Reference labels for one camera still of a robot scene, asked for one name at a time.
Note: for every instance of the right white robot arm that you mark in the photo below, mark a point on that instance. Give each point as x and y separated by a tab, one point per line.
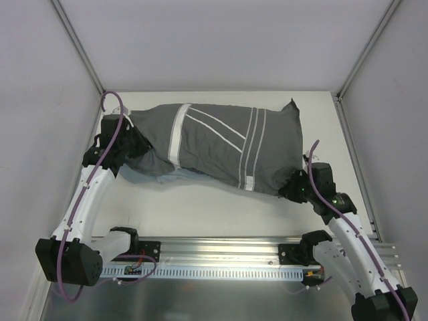
345	252

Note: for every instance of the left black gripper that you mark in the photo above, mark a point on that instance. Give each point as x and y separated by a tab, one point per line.
134	141

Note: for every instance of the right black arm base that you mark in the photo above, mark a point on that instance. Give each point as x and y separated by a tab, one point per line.
302	253

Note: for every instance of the white slotted cable duct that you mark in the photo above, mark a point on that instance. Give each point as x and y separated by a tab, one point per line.
269	273

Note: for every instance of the grey striped pillowcase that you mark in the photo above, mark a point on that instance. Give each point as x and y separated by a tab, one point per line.
254	149

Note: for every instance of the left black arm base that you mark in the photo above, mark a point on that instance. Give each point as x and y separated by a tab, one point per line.
147	249

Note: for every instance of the right aluminium frame post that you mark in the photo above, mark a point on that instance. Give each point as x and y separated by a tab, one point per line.
376	34

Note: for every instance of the aluminium mounting rail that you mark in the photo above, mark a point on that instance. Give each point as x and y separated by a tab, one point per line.
242	252

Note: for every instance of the aluminium frame post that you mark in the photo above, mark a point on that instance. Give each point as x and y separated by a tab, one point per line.
66	23
376	34

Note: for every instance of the left aluminium frame post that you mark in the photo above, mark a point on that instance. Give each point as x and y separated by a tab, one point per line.
66	23

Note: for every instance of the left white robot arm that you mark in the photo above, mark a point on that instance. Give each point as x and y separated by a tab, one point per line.
70	256

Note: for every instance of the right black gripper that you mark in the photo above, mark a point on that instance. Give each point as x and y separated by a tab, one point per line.
293	188

